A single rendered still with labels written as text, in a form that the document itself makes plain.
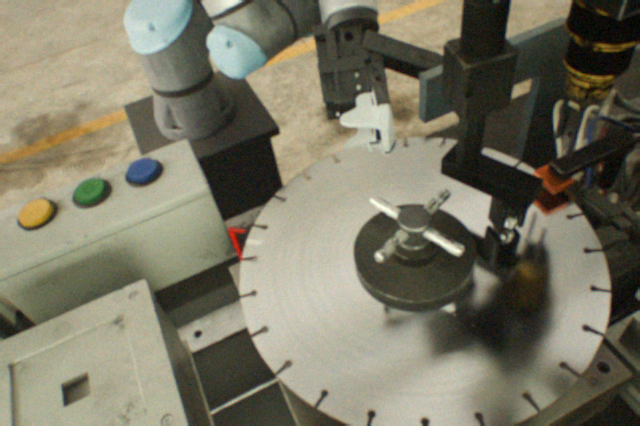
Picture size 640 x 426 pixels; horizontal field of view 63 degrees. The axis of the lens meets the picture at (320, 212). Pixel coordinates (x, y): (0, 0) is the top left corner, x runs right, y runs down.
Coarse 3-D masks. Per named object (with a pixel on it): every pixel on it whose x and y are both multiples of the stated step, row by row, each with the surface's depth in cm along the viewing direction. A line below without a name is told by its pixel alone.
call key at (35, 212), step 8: (40, 200) 66; (24, 208) 65; (32, 208) 65; (40, 208) 65; (48, 208) 65; (24, 216) 64; (32, 216) 64; (40, 216) 64; (48, 216) 65; (24, 224) 64; (32, 224) 64
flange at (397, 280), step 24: (384, 216) 50; (432, 216) 50; (360, 240) 49; (384, 240) 48; (456, 240) 47; (360, 264) 47; (384, 264) 46; (408, 264) 46; (432, 264) 46; (456, 264) 46; (384, 288) 45; (408, 288) 45; (432, 288) 44; (456, 288) 44
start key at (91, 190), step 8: (80, 184) 67; (88, 184) 67; (96, 184) 67; (104, 184) 67; (80, 192) 66; (88, 192) 66; (96, 192) 66; (104, 192) 66; (80, 200) 65; (88, 200) 65; (96, 200) 66
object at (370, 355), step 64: (320, 192) 55; (384, 192) 54; (256, 256) 50; (320, 256) 49; (512, 256) 47; (576, 256) 46; (256, 320) 46; (320, 320) 45; (384, 320) 44; (448, 320) 43; (512, 320) 43; (576, 320) 42; (320, 384) 41; (384, 384) 40; (448, 384) 40; (512, 384) 39
